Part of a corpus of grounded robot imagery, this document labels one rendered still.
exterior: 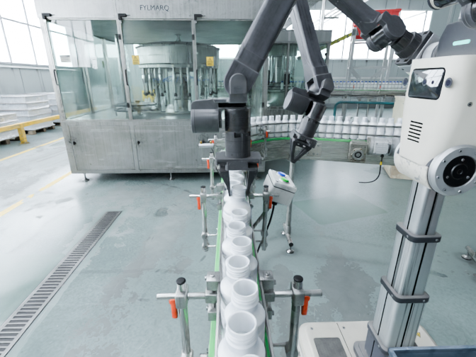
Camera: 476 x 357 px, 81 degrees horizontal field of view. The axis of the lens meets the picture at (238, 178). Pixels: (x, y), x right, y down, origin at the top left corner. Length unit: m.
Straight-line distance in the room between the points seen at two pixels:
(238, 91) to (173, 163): 3.63
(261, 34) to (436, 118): 0.58
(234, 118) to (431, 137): 0.61
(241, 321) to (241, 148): 0.35
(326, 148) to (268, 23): 1.80
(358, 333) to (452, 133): 1.07
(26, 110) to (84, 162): 5.04
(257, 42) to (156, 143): 3.60
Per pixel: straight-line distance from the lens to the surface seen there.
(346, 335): 1.65
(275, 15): 0.61
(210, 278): 0.51
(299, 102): 0.89
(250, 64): 0.59
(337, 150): 2.34
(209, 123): 0.59
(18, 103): 9.51
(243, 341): 0.37
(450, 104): 0.96
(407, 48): 1.22
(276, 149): 2.27
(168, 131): 4.05
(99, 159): 4.45
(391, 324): 1.34
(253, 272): 0.53
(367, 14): 1.16
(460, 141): 1.01
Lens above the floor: 1.44
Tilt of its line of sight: 20 degrees down
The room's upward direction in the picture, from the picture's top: straight up
